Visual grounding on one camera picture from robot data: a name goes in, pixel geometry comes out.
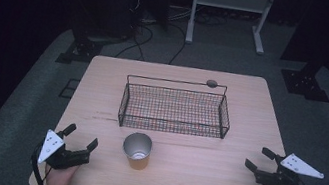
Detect bundle of floor cables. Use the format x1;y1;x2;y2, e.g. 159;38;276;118
193;7;231;29

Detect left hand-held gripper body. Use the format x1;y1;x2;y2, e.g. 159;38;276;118
36;128;94;176

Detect person's left hand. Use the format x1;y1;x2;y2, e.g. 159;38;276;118
44;160;79;185

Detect black stand base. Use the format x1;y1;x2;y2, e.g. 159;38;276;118
277;59;329;104
54;33;106;71

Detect black wire basket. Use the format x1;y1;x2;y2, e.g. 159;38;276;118
115;68;238;146

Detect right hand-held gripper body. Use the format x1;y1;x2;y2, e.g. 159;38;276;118
253;147;328;185

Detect black floor cable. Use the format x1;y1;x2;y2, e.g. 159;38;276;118
160;21;190;68
114;13;157;65

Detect white metal frame stand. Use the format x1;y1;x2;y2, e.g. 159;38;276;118
184;0;277;57

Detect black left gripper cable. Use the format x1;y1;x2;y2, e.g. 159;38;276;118
26;141;55;185

